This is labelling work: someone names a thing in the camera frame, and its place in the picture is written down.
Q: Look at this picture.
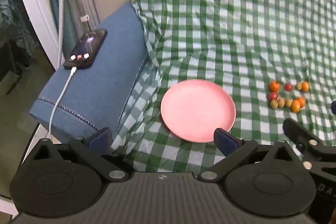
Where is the white charging cable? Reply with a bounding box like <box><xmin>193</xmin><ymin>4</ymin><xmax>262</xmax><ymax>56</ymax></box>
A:
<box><xmin>49</xmin><ymin>67</ymin><xmax>77</xmax><ymax>136</ymax></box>

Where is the green checked tablecloth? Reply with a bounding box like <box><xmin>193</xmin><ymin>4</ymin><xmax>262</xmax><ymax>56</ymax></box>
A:
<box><xmin>110</xmin><ymin>0</ymin><xmax>336</xmax><ymax>174</ymax></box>

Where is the white door frame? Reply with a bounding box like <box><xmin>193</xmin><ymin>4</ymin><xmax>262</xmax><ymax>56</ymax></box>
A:
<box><xmin>10</xmin><ymin>0</ymin><xmax>63</xmax><ymax>69</ymax></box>

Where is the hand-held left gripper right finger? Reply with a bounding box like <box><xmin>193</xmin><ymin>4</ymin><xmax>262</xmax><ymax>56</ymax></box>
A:
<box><xmin>197</xmin><ymin>128</ymin><xmax>293</xmax><ymax>182</ymax></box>

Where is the blue fabric cushion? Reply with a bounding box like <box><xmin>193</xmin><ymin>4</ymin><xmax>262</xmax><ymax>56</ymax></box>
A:
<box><xmin>29</xmin><ymin>2</ymin><xmax>151</xmax><ymax>151</ymax></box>

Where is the pink round plate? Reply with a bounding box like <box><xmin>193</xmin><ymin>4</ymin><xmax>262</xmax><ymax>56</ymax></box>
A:
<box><xmin>160</xmin><ymin>79</ymin><xmax>236</xmax><ymax>143</ymax></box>

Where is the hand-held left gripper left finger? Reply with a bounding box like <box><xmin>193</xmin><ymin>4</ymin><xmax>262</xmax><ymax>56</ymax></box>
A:
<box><xmin>33</xmin><ymin>127</ymin><xmax>130</xmax><ymax>181</ymax></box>

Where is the black smartphone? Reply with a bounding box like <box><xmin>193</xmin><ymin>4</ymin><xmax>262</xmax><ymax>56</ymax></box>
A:
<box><xmin>64</xmin><ymin>28</ymin><xmax>108</xmax><ymax>69</ymax></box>

